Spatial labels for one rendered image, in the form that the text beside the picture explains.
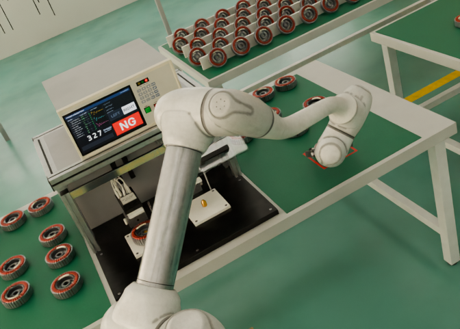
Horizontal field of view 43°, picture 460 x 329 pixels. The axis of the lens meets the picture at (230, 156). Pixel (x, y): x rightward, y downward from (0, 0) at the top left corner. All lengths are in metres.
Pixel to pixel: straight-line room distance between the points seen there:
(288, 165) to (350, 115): 0.50
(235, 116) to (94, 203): 1.04
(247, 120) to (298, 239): 1.72
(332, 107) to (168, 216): 0.64
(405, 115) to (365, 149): 0.26
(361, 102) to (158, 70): 0.71
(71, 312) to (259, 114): 1.01
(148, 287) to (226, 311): 1.40
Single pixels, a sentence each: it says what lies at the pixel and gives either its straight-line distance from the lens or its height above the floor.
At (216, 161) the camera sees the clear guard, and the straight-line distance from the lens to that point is 2.00.
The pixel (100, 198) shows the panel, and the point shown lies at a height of 0.88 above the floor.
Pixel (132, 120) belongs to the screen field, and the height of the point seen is 1.17.
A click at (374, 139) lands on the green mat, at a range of 2.38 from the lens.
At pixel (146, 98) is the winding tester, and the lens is 2.13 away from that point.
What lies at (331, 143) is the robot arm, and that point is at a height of 1.00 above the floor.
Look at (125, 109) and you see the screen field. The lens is 2.12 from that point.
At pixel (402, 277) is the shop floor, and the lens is 2.84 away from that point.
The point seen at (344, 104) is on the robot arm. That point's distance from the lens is 1.92.
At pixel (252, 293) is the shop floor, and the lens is 2.95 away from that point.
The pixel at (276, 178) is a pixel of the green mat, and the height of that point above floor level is 0.75.
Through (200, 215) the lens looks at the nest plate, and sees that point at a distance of 2.19.
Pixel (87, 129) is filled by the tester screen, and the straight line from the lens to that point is 2.12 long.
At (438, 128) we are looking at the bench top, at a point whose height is 0.75.
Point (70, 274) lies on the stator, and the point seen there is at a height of 0.78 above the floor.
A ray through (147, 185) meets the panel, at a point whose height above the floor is 0.83.
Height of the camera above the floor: 2.04
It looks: 31 degrees down
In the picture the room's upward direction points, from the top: 20 degrees counter-clockwise
